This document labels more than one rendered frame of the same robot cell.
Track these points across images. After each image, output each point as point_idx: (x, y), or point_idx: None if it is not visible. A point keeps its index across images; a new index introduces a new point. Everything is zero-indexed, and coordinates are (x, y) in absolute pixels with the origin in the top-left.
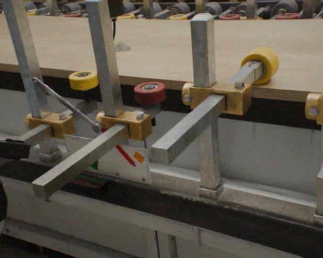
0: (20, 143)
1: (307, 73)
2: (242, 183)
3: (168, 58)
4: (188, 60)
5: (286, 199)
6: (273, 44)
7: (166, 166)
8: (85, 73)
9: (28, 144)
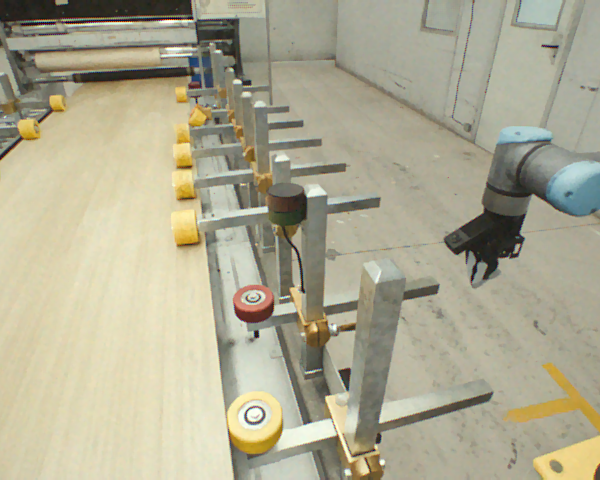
0: (452, 232)
1: (157, 226)
2: (220, 329)
3: (104, 361)
4: (114, 329)
5: (227, 298)
6: (27, 281)
7: (228, 404)
8: (248, 413)
9: (445, 236)
